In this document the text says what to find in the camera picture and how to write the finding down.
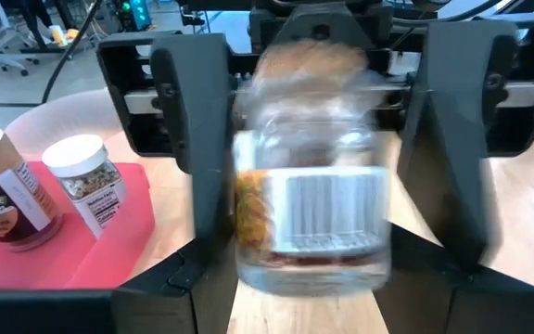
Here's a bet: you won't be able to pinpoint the translucent pink bowl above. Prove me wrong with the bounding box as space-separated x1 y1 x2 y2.
5 87 134 164

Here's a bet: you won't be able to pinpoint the computer tower green lights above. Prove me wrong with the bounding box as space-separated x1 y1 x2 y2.
115 0 154 32

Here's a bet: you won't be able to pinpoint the white cup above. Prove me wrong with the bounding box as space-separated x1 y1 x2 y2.
47 23 68 46

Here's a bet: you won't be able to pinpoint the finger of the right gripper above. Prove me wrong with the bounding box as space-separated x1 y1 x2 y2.
149 32 239 241
396 20 522 269

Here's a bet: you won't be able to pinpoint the grey office chair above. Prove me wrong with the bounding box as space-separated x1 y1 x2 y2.
0 0 42 87

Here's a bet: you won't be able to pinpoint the white label spice bottle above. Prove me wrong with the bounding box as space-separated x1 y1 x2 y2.
41 134 129 240

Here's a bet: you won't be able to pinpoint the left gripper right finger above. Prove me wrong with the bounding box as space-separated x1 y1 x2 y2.
373 224 534 334

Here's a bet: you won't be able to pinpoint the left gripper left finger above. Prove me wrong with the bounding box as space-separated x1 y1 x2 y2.
0 230 239 334

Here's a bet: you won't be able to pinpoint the red plastic bin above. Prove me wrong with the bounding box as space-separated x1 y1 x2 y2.
0 161 157 291

